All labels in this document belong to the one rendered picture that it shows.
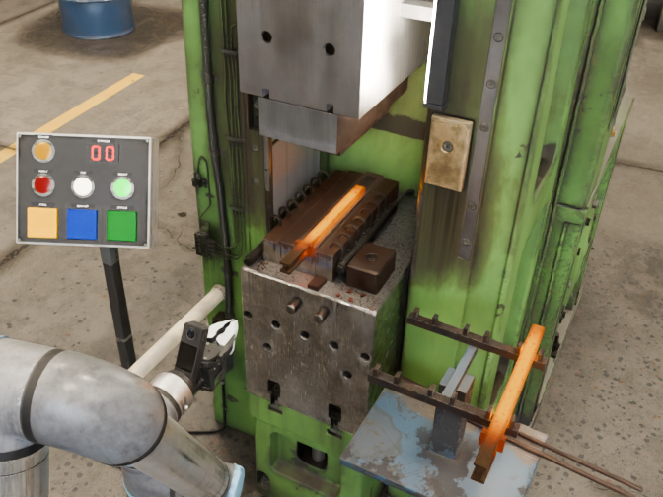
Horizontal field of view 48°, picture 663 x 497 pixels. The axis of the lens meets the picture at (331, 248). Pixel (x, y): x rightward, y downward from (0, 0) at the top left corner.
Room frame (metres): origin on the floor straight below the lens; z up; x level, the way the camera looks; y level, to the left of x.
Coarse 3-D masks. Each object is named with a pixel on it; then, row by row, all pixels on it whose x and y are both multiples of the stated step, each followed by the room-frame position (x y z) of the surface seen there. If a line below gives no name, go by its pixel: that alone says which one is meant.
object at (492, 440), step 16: (528, 336) 1.22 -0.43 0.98; (528, 352) 1.17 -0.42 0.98; (528, 368) 1.12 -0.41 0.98; (512, 384) 1.07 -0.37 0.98; (512, 400) 1.03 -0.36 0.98; (496, 416) 0.99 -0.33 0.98; (480, 432) 0.94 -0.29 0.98; (496, 432) 0.94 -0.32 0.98; (480, 448) 0.90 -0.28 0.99; (496, 448) 0.93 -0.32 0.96; (480, 464) 0.86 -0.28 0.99; (480, 480) 0.86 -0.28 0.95
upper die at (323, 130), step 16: (400, 96) 1.81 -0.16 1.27; (272, 112) 1.55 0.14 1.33; (288, 112) 1.53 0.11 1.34; (304, 112) 1.51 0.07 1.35; (320, 112) 1.50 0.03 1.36; (368, 112) 1.63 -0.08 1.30; (272, 128) 1.55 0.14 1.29; (288, 128) 1.53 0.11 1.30; (304, 128) 1.51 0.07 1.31; (320, 128) 1.49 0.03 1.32; (336, 128) 1.48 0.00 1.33; (352, 128) 1.55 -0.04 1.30; (304, 144) 1.51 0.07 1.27; (320, 144) 1.49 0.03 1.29; (336, 144) 1.48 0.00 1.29
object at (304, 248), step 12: (348, 192) 1.76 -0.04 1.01; (360, 192) 1.76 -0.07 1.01; (348, 204) 1.70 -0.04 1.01; (336, 216) 1.63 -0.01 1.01; (324, 228) 1.58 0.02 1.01; (300, 240) 1.51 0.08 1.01; (312, 240) 1.52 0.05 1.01; (288, 252) 1.46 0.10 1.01; (300, 252) 1.46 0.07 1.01; (312, 252) 1.49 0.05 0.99; (288, 264) 1.41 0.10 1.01
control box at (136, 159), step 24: (24, 144) 1.66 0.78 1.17; (72, 144) 1.66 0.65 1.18; (96, 144) 1.66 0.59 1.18; (120, 144) 1.66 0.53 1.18; (144, 144) 1.66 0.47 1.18; (24, 168) 1.63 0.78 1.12; (48, 168) 1.63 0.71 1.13; (72, 168) 1.63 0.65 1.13; (96, 168) 1.63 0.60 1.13; (120, 168) 1.63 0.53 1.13; (144, 168) 1.63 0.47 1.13; (24, 192) 1.60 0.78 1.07; (48, 192) 1.60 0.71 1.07; (72, 192) 1.60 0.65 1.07; (96, 192) 1.60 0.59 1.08; (144, 192) 1.60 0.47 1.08; (24, 216) 1.57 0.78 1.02; (144, 216) 1.57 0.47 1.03; (24, 240) 1.54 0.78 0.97; (48, 240) 1.54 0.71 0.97; (72, 240) 1.54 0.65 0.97; (96, 240) 1.54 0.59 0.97; (144, 240) 1.54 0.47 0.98
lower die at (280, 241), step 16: (336, 176) 1.90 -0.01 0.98; (352, 176) 1.88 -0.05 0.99; (320, 192) 1.80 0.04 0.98; (336, 192) 1.79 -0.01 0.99; (368, 192) 1.78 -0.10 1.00; (384, 192) 1.79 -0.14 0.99; (304, 208) 1.71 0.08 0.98; (320, 208) 1.70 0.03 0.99; (352, 208) 1.69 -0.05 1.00; (288, 224) 1.63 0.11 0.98; (304, 224) 1.62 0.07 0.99; (336, 224) 1.61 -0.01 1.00; (368, 224) 1.67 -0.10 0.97; (272, 240) 1.56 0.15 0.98; (288, 240) 1.54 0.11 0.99; (320, 240) 1.53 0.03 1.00; (336, 240) 1.55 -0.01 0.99; (352, 240) 1.58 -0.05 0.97; (272, 256) 1.55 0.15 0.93; (320, 256) 1.49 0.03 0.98; (336, 256) 1.50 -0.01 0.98; (320, 272) 1.49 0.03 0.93
